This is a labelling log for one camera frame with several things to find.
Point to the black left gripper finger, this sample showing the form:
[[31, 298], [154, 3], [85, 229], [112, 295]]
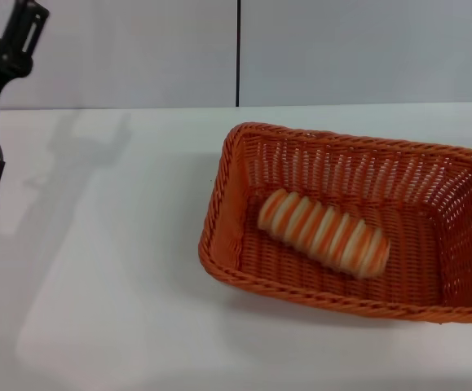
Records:
[[25, 28]]

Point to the orange white striped bread roll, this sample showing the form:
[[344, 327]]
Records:
[[325, 234]]

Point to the orange woven rectangular basket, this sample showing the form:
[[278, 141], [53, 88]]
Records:
[[423, 264]]

